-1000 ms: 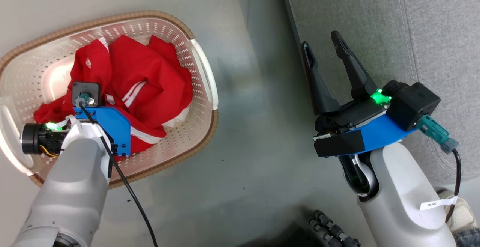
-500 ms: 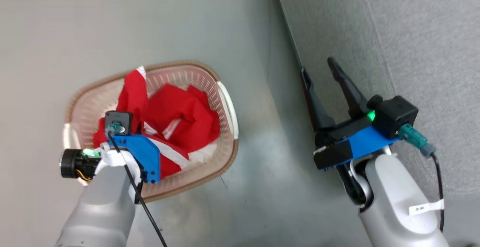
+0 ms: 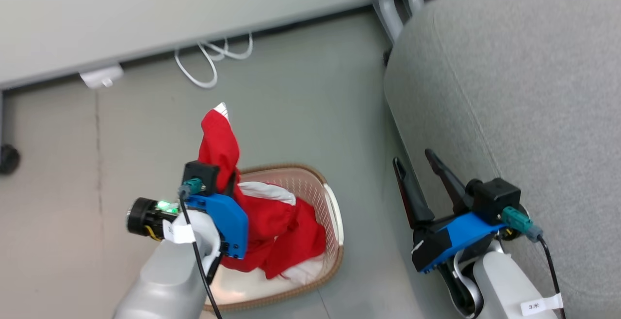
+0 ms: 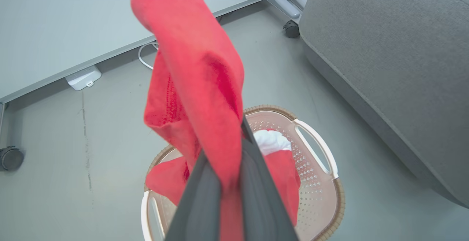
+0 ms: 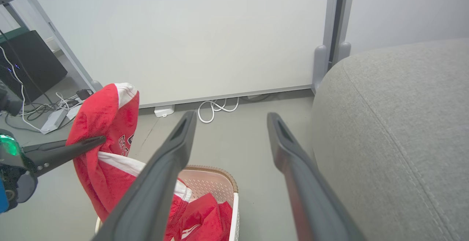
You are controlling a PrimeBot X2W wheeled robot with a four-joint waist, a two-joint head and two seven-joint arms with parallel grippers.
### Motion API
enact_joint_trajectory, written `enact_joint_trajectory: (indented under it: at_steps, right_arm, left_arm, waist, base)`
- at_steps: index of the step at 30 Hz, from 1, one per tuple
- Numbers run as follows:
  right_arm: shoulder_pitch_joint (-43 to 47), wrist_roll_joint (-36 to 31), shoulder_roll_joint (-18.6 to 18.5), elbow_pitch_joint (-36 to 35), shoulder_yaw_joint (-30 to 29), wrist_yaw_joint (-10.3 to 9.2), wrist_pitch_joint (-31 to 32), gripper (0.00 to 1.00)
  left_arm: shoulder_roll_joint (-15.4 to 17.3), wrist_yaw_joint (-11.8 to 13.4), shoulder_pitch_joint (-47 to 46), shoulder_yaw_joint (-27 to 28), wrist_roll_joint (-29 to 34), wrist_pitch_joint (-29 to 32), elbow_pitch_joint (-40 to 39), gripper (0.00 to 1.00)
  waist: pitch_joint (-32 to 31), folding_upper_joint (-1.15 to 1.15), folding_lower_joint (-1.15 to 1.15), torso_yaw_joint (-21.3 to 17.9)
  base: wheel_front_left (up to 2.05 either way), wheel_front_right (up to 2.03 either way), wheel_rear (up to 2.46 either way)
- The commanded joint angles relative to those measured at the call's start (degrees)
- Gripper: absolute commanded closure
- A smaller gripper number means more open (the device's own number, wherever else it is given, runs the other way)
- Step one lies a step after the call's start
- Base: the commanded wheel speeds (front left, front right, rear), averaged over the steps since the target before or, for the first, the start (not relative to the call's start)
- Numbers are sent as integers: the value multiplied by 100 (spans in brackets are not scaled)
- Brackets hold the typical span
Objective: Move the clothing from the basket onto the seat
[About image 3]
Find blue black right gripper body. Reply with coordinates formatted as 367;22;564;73
411;211;507;275

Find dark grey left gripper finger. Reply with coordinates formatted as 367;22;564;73
224;170;239;198

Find blue white left gripper body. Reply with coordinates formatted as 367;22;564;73
186;192;249;274

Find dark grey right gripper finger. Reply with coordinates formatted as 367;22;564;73
425;149;474;215
392;157;435;230

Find red jacket with striped cuffs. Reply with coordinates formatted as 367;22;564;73
197;102;242;193

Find red shorts with white trim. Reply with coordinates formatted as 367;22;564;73
221;181;327;282

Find cream perforated laundry basket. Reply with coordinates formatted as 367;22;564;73
201;164;345;313

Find white label tag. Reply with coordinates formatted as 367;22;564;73
162;219;196;245
520;293;564;317

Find grey fabric sofa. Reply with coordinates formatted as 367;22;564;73
383;0;621;319

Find white power adapter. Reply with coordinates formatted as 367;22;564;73
79;64;125;90

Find wide white partition panel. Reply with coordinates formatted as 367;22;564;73
0;0;380;91

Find black caster wheel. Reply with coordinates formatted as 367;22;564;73
0;144;21;175

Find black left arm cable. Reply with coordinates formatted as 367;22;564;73
178;177;224;319

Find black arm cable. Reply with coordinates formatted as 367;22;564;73
178;177;224;319
501;206;567;319

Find grey looped gripper cable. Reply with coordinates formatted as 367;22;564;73
450;249;486;319

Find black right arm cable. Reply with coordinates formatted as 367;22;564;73
501;206;567;319

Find white floor cable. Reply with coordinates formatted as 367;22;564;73
174;32;254;90

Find grey metal partition post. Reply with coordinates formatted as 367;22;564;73
372;0;426;44

